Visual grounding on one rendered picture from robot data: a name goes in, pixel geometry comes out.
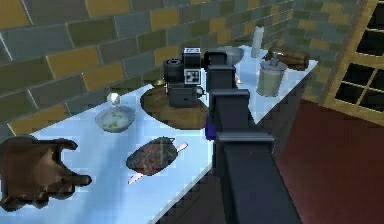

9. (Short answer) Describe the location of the grey metal pot with lid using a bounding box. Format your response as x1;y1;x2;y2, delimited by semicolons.
256;54;289;98

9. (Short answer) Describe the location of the white cylinder bottle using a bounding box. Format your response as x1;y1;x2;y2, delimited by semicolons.
251;26;266;59

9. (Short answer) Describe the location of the round brown wooden board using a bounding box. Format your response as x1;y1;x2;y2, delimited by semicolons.
139;85;210;131

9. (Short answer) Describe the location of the grey bowl with green bits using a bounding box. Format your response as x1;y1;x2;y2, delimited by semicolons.
94;105;137;134

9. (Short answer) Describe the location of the empty grey metal bowl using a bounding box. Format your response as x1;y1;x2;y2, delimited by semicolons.
216;46;245;66

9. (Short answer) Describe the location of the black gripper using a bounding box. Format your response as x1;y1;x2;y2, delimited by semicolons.
162;57;206;109

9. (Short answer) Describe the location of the pale blue kitchen counter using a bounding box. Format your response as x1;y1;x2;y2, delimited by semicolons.
0;44;320;224

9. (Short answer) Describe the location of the yellow framed window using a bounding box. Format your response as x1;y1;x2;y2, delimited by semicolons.
322;0;384;127

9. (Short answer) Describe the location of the blue object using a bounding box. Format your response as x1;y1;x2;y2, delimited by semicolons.
204;112;217;142

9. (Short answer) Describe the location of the brown bread loaf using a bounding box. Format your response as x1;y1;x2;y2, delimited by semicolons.
265;46;311;72

